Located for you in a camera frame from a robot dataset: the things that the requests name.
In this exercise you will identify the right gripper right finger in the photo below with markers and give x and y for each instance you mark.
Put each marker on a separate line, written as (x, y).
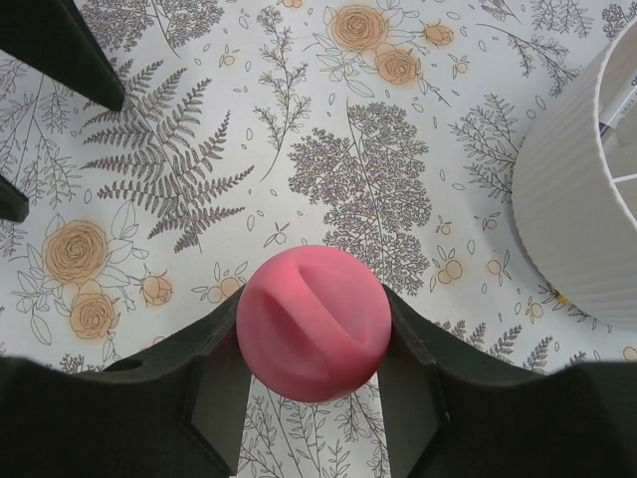
(450, 410)

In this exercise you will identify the pink round sharpener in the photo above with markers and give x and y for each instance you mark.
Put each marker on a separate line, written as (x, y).
(313, 324)

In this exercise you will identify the green capped white marker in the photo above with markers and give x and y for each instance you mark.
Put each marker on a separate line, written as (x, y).
(620, 105)

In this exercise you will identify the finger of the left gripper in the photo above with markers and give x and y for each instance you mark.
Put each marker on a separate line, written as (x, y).
(14, 205)
(53, 38)

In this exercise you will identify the floral patterned table mat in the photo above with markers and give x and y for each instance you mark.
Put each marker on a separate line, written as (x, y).
(388, 130)

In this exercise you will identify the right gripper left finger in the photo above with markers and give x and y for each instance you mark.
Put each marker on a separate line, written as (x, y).
(175, 409)

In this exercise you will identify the white divided round organizer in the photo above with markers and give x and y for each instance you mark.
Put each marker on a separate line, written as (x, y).
(576, 227)

